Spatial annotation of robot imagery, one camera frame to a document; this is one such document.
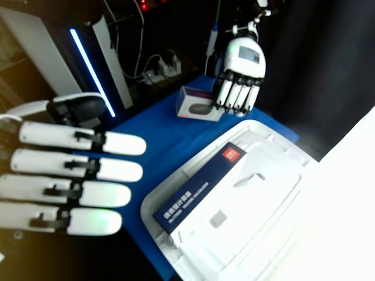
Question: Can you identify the white plug adapter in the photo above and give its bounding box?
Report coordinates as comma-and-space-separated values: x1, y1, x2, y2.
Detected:
158, 51, 182, 76

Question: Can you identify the white adapter with blue connector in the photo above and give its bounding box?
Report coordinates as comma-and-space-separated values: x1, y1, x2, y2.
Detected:
204, 22, 220, 77

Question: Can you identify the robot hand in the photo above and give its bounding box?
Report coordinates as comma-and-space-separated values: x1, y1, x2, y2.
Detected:
0, 92, 147, 237
213, 37, 267, 117

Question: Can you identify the navy calculator box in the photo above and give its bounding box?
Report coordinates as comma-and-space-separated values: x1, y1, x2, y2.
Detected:
152, 142, 253, 235

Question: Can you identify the purple mouse box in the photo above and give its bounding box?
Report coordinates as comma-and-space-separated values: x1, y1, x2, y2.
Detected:
176, 85, 223, 122

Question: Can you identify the white tower with blue light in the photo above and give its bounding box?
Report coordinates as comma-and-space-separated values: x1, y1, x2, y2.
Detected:
0, 6, 134, 119

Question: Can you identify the blue fabric bag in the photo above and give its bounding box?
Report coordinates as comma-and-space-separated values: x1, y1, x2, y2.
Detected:
99, 74, 300, 280

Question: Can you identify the white plastic tray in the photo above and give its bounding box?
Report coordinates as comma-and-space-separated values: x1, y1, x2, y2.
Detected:
139, 118, 323, 281

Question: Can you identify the white power strip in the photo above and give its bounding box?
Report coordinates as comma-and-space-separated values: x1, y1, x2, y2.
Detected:
142, 67, 182, 86

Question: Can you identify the white cable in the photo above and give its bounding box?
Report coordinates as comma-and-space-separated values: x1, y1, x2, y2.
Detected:
121, 0, 165, 80

